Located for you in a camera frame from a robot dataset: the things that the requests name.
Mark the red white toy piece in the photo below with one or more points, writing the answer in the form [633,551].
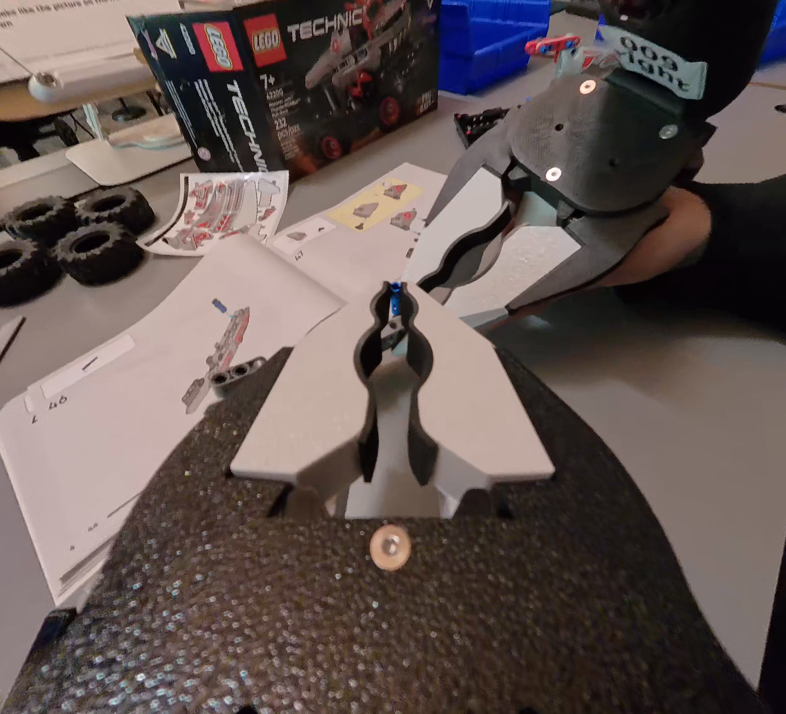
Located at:
[552,46]

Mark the grey toy panel assembly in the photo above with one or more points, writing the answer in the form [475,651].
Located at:
[239,371]

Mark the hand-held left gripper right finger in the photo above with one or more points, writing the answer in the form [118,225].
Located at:
[485,419]

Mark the instruction sign board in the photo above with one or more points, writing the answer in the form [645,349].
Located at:
[123,8]

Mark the grey desk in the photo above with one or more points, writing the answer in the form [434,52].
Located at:
[645,419]

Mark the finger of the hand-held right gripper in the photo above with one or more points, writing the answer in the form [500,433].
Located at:
[466,192]
[528,265]

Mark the blue plastic bin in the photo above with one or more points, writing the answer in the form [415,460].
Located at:
[491,72]
[775,32]
[497,8]

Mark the blue toy pin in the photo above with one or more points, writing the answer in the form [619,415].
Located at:
[396,296]

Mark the white sign stand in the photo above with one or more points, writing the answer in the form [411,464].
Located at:
[123,161]

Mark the black toy tire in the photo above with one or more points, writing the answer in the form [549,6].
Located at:
[116,208]
[98,252]
[37,221]
[18,270]

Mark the toy sticker sheet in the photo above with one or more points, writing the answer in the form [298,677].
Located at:
[215,210]

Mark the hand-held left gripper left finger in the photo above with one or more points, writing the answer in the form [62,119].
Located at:
[307,419]

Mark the open instruction booklet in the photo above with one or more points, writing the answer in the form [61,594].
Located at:
[153,419]

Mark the person's right forearm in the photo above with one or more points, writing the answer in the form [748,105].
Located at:
[749,247]

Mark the black toy set box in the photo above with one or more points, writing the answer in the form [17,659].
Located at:
[307,81]

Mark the person's right hand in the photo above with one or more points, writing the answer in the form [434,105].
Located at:
[681,235]

